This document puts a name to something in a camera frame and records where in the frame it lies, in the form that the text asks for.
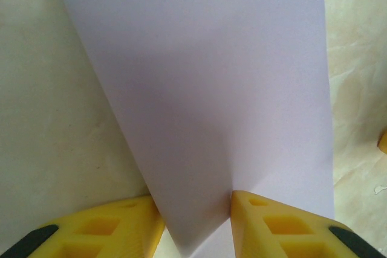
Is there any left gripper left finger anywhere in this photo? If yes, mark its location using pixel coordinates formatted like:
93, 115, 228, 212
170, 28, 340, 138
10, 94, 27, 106
0, 196, 166, 258

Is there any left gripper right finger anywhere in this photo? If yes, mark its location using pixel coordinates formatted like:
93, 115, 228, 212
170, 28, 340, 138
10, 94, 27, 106
231, 190, 387, 258

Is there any purple paper sheet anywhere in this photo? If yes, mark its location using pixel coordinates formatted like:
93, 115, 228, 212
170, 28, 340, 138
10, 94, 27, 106
48, 0, 337, 258

